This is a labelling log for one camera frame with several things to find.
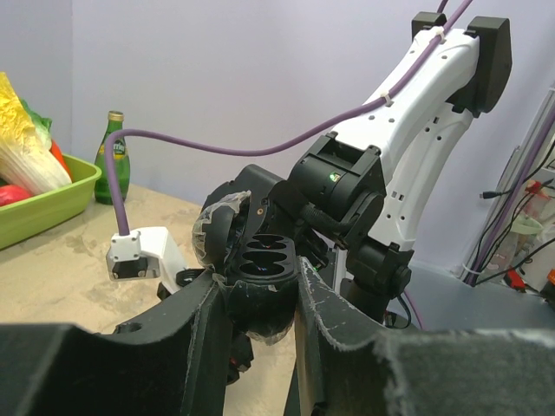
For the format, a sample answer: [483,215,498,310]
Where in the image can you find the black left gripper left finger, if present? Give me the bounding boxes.
[1,273,221,415]

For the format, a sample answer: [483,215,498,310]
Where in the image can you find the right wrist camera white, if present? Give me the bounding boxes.
[106,226,187,294]

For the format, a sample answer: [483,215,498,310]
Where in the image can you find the orange carrot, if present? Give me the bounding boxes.
[49,140,72,179]

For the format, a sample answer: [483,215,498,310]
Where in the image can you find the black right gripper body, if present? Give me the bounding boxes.
[202,164,342,269]

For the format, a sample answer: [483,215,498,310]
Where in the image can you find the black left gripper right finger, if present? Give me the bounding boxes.
[286,259,554,415]

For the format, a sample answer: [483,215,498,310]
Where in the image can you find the green leaf lettuce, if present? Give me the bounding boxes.
[19,98,52,150]

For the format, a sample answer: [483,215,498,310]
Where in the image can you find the cluttered cables and items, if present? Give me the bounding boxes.
[459,81,555,304]

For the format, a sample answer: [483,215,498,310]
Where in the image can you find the green glass bottle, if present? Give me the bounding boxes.
[94,110,130,205]

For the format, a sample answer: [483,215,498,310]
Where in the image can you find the black earbud charging case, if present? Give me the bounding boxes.
[192,191,299,345]

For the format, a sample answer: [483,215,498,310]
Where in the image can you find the yellow napa cabbage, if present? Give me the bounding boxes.
[1,72,72,195]

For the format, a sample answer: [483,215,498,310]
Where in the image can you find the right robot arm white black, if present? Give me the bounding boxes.
[193,12,513,322]

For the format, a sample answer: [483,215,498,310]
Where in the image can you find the green plastic basket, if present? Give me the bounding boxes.
[1,154,101,250]

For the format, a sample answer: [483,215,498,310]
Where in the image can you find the red tomato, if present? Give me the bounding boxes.
[0,185,32,207]

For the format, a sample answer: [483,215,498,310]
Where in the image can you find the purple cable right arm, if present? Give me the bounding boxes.
[105,0,476,237]

